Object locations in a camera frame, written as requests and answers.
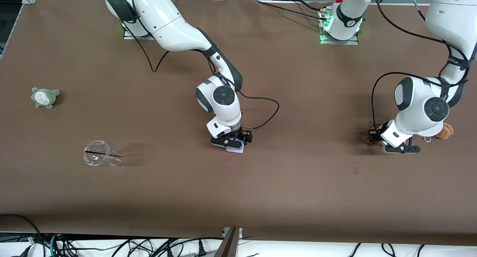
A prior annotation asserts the brown lion statue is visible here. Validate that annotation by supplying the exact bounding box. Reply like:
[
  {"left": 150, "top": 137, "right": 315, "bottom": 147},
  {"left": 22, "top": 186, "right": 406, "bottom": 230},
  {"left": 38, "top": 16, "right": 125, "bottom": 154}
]
[{"left": 367, "top": 120, "right": 383, "bottom": 148}]

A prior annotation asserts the brown table cover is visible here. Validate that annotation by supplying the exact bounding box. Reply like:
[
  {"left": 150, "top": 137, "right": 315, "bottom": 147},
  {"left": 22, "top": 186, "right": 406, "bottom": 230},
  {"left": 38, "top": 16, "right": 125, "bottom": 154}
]
[{"left": 0, "top": 0, "right": 477, "bottom": 246}]

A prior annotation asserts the black straw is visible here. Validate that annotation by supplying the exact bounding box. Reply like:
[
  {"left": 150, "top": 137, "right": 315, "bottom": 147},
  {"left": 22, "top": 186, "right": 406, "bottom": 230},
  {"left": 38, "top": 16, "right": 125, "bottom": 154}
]
[{"left": 85, "top": 150, "right": 122, "bottom": 157}]

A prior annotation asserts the clear plastic cup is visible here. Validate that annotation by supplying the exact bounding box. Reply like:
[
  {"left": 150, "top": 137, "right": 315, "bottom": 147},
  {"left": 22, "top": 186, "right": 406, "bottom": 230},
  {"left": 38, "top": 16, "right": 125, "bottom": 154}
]
[{"left": 83, "top": 140, "right": 122, "bottom": 167}]

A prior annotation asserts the grey round plush toy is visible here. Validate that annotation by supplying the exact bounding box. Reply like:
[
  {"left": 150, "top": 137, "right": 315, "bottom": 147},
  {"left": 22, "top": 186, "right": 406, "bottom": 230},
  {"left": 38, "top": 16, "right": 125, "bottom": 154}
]
[{"left": 31, "top": 87, "right": 61, "bottom": 109}]

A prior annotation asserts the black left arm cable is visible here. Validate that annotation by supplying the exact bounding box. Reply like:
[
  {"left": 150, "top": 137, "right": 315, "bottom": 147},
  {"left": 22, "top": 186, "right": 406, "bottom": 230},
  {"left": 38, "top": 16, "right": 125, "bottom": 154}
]
[{"left": 371, "top": 0, "right": 477, "bottom": 138}]

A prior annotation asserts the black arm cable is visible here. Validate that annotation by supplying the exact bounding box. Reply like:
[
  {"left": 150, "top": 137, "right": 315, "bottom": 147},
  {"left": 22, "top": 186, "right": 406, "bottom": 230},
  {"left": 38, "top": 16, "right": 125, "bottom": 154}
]
[
  {"left": 371, "top": 0, "right": 477, "bottom": 138},
  {"left": 123, "top": 0, "right": 280, "bottom": 130}
]

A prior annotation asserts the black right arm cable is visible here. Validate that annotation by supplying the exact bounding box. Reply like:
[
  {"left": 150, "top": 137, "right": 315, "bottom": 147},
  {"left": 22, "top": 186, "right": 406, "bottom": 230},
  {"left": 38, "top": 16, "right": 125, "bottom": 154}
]
[{"left": 123, "top": 0, "right": 280, "bottom": 130}]

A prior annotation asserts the brown bear plush keychain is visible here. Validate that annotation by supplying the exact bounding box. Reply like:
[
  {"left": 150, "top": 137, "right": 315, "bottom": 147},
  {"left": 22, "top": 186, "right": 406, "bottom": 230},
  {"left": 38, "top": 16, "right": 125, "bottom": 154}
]
[{"left": 424, "top": 123, "right": 454, "bottom": 143}]

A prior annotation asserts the grey metal post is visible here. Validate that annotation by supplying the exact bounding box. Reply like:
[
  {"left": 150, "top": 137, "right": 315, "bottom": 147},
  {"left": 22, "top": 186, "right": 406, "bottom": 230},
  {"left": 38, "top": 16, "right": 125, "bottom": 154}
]
[{"left": 214, "top": 227, "right": 243, "bottom": 257}]

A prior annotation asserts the long black cable on table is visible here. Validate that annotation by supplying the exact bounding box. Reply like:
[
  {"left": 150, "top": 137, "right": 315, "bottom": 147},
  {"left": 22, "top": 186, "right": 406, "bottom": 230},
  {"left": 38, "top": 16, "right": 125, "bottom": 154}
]
[{"left": 255, "top": 0, "right": 328, "bottom": 22}]

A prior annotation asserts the short black cable on table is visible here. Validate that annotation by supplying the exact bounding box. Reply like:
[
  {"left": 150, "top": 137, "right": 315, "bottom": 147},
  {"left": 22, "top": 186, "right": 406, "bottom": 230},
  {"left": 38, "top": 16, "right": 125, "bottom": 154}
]
[{"left": 296, "top": 0, "right": 328, "bottom": 13}]

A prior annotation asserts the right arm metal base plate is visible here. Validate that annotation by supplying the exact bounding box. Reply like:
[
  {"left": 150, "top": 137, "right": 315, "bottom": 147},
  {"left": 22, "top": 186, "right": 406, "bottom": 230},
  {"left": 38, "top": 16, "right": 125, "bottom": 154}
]
[{"left": 122, "top": 22, "right": 155, "bottom": 40}]

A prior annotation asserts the thick black looped cable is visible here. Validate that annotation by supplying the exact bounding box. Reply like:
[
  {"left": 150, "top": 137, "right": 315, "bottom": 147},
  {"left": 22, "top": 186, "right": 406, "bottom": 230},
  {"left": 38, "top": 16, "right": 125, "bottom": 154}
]
[{"left": 0, "top": 213, "right": 41, "bottom": 257}]

